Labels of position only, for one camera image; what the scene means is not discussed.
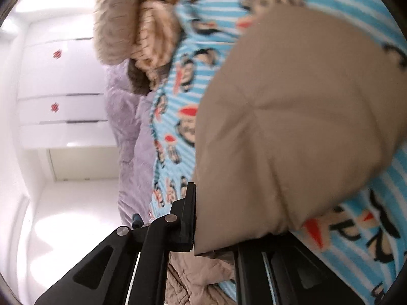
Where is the tan puffer jacket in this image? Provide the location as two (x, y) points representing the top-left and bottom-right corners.
(165, 5), (407, 305)

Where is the beige knitted clothes pile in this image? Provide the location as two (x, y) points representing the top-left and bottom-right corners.
(127, 60), (174, 96)

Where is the blue striped monkey print blanket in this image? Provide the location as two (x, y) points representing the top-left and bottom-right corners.
(148, 0), (407, 305)

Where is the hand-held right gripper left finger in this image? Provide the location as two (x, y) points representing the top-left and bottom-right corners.
(34, 182), (197, 305)

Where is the purple plush duvet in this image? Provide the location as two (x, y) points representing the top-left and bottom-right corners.
(103, 0), (264, 229)

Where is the cream chunky knit sweater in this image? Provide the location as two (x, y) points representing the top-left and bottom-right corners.
(129, 0), (185, 91)

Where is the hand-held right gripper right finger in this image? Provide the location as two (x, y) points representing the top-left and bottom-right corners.
(234, 235), (365, 305)

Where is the white wardrobe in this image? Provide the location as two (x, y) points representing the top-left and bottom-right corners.
(17, 35), (120, 183)

